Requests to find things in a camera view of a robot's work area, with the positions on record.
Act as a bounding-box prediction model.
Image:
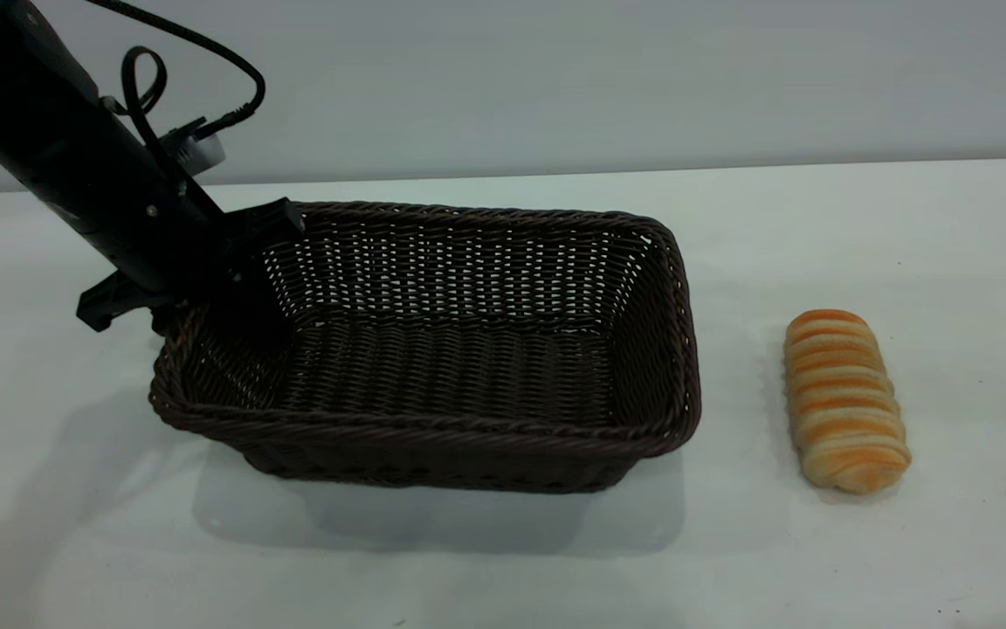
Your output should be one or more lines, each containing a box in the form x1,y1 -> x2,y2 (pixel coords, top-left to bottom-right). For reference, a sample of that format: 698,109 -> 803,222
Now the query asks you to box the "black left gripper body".
31,109 -> 306,334

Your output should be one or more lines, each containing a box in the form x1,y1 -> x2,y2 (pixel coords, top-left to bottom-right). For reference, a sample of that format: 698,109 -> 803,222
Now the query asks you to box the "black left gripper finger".
150,301 -> 189,338
222,253 -> 296,346

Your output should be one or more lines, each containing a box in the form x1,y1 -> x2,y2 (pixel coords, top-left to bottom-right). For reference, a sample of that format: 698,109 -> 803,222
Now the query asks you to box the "dark brown wicker basket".
148,201 -> 703,495

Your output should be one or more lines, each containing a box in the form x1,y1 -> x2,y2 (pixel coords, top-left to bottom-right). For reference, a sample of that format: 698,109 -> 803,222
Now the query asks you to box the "orange striped bread roll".
782,308 -> 913,495

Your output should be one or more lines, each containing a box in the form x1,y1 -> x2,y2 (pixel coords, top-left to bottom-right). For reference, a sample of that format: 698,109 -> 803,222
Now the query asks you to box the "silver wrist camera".
161,118 -> 227,176

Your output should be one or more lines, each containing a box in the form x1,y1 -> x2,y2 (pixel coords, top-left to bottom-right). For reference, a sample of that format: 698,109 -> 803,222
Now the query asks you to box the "black looped cable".
121,45 -> 170,167

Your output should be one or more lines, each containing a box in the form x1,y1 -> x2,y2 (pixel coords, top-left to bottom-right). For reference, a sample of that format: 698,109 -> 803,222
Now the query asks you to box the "black camera cable with plug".
88,0 -> 266,139

